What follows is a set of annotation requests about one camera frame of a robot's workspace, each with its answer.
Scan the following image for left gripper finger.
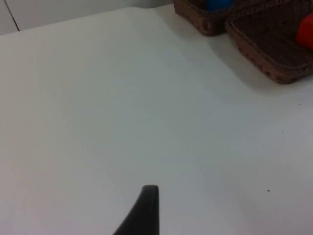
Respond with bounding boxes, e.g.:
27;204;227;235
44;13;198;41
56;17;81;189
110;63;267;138
112;185;160;235

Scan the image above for dark brown wicker basket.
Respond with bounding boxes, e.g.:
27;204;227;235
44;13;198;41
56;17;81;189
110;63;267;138
224;0;313;85
173;0;247;37

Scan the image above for blue cube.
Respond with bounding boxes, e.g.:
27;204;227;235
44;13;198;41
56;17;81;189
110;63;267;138
204;0;233;12

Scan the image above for red cube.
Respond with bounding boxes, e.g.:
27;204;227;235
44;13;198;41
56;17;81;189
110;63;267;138
295;12;313;51

